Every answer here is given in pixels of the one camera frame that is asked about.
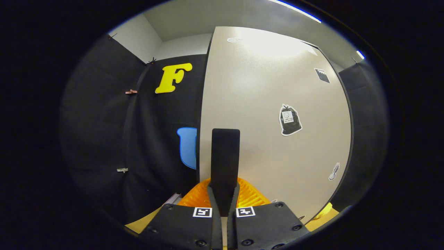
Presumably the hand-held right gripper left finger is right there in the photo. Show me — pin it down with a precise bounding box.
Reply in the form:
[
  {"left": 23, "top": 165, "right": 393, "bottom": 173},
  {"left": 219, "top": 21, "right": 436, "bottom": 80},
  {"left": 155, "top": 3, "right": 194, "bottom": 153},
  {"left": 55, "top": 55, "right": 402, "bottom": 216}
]
[{"left": 139, "top": 178, "right": 222, "bottom": 250}]

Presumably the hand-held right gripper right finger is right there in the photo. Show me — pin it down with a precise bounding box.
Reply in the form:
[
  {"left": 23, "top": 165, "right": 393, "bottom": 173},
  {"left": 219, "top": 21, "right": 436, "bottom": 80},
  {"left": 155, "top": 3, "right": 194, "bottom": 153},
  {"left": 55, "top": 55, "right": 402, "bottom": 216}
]
[{"left": 227, "top": 178, "right": 311, "bottom": 250}]

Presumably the dark grey cabinet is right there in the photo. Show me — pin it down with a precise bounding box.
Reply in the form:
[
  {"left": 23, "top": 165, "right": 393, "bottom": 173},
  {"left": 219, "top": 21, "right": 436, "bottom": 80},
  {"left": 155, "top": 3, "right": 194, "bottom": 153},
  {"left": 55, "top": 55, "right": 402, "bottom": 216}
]
[{"left": 195, "top": 33, "right": 212, "bottom": 181}]

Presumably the black cabinet door handle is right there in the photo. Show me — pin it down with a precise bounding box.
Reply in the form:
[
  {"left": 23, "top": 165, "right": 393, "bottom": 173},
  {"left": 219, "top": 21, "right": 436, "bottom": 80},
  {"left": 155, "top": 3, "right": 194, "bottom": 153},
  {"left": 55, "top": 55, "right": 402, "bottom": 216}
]
[{"left": 210, "top": 128, "right": 240, "bottom": 217}]

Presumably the beige cabinet door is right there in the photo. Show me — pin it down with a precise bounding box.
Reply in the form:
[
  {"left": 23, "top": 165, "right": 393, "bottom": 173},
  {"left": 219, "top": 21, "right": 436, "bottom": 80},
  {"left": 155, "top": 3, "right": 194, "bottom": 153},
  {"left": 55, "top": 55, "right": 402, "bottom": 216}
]
[{"left": 199, "top": 26, "right": 353, "bottom": 223}]

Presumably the blue-grey book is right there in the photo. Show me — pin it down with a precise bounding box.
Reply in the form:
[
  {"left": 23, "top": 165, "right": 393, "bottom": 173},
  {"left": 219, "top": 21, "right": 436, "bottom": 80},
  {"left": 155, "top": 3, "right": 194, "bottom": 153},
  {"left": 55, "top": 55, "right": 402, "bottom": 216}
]
[{"left": 163, "top": 193, "right": 182, "bottom": 207}]

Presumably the pale yellow object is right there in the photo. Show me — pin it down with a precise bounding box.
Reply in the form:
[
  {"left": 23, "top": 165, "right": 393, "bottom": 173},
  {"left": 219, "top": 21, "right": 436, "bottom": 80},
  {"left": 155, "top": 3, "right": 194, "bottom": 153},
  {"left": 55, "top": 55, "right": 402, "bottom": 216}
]
[{"left": 314, "top": 202, "right": 333, "bottom": 219}]

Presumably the black backdrop cloth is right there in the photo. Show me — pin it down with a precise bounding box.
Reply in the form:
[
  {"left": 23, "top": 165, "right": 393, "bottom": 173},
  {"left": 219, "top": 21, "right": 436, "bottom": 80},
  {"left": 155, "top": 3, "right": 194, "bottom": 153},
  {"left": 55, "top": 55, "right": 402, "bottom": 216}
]
[{"left": 61, "top": 35, "right": 389, "bottom": 223}]

